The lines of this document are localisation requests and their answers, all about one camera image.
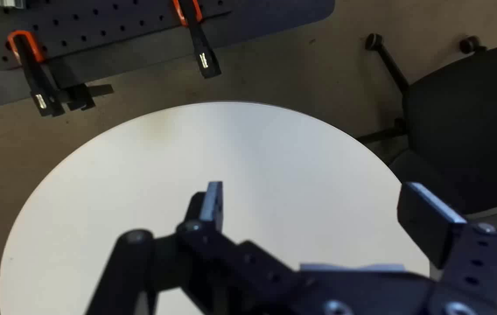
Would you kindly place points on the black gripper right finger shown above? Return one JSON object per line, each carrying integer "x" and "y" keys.
{"x": 469, "y": 264}

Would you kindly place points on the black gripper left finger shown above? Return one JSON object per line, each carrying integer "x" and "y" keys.
{"x": 201, "y": 269}

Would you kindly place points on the dark grey robot base platform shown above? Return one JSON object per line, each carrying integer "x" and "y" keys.
{"x": 259, "y": 24}

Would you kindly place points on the grey-backed black office chair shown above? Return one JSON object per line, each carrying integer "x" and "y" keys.
{"x": 469, "y": 117}

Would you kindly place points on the orange black bar clamp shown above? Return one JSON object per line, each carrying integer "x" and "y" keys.
{"x": 38, "y": 89}
{"x": 205, "y": 55}

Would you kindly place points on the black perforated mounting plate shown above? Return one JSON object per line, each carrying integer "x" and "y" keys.
{"x": 114, "y": 24}

